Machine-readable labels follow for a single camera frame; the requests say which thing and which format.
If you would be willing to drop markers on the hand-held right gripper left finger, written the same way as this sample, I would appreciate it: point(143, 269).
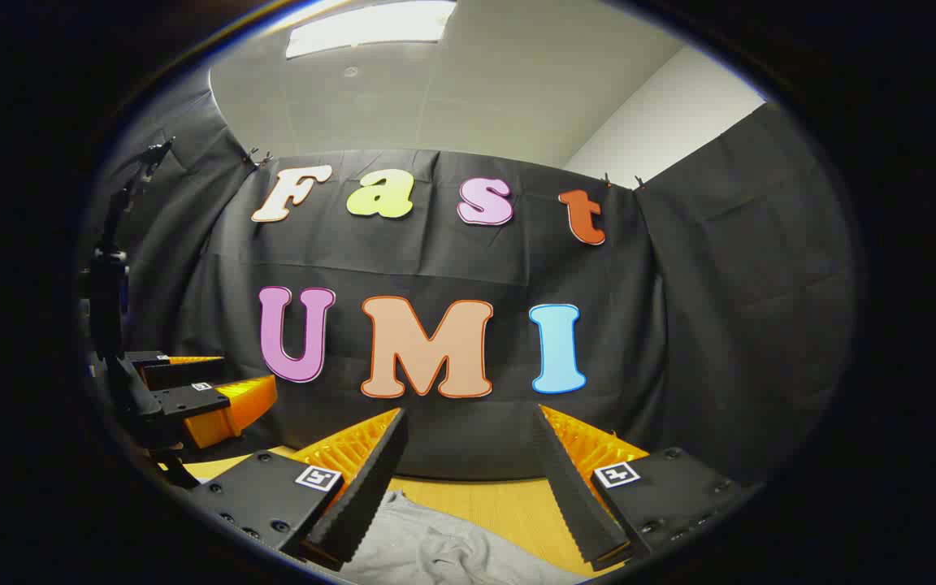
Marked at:
point(370, 487)

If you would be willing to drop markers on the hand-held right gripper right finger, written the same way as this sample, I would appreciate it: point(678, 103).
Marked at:
point(574, 496)

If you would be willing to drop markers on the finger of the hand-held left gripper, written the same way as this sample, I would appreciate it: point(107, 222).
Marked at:
point(192, 400)
point(184, 374)

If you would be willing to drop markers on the grey zip-neck sweatshirt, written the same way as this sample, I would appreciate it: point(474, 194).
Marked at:
point(435, 544)

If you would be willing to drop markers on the black backdrop cloth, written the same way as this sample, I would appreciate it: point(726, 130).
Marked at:
point(435, 268)

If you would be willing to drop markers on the rectangular ceiling light panel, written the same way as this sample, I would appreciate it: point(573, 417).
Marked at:
point(370, 24)

